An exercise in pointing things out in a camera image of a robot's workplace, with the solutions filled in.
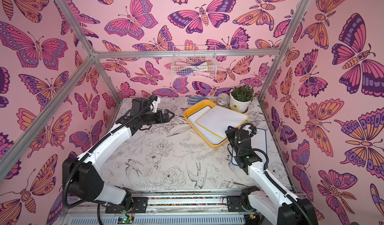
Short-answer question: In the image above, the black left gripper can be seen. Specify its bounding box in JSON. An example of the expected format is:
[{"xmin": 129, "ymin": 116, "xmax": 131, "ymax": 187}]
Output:
[{"xmin": 140, "ymin": 110, "xmax": 175, "ymax": 128}]

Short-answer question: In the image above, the blue-framed whiteboard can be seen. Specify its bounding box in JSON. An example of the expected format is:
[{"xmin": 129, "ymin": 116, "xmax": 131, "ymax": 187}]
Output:
[
  {"xmin": 230, "ymin": 129, "xmax": 268, "ymax": 166},
  {"xmin": 184, "ymin": 104, "xmax": 228, "ymax": 149}
]

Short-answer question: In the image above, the yellow-framed whiteboard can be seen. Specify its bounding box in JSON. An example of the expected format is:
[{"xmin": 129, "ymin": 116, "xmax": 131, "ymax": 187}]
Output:
[{"xmin": 202, "ymin": 106, "xmax": 249, "ymax": 138}]

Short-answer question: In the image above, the yellow plastic storage tray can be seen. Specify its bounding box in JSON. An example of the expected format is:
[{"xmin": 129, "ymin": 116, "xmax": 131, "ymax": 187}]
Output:
[{"xmin": 183, "ymin": 99, "xmax": 241, "ymax": 149}]

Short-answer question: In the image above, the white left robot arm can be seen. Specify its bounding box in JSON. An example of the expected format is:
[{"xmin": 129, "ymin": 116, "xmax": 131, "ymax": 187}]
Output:
[{"xmin": 62, "ymin": 95, "xmax": 175, "ymax": 212}]

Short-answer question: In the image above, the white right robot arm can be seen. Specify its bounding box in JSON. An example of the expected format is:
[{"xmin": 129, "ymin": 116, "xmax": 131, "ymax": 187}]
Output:
[{"xmin": 226, "ymin": 123, "xmax": 318, "ymax": 225}]

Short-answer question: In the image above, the white plant pot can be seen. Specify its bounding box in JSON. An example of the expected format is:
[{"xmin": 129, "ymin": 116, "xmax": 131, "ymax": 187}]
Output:
[{"xmin": 229, "ymin": 91, "xmax": 251, "ymax": 113}]

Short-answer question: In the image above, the green potted plant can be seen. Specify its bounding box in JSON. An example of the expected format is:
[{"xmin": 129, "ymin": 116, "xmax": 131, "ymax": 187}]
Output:
[{"xmin": 231, "ymin": 85, "xmax": 254, "ymax": 102}]

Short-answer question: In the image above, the green circuit board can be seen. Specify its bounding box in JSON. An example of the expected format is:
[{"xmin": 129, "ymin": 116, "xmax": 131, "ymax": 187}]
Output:
[{"xmin": 118, "ymin": 216, "xmax": 134, "ymax": 225}]

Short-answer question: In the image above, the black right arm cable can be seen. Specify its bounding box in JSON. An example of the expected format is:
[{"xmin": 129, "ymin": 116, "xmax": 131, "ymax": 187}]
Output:
[{"xmin": 227, "ymin": 122, "xmax": 314, "ymax": 225}]

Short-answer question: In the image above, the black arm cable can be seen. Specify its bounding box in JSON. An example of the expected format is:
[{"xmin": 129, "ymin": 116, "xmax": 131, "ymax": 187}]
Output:
[
  {"xmin": 227, "ymin": 122, "xmax": 314, "ymax": 225},
  {"xmin": 62, "ymin": 98, "xmax": 154, "ymax": 225}
]

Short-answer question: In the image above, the white wire wall basket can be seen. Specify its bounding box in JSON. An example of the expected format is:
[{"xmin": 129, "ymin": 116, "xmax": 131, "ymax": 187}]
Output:
[{"xmin": 170, "ymin": 45, "xmax": 218, "ymax": 78}]

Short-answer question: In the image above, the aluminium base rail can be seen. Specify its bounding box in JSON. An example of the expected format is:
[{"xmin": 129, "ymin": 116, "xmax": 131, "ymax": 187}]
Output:
[{"xmin": 59, "ymin": 188, "xmax": 316, "ymax": 225}]

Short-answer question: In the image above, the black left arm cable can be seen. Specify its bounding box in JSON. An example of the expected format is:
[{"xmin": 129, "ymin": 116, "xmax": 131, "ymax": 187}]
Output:
[{"xmin": 62, "ymin": 98, "xmax": 154, "ymax": 225}]

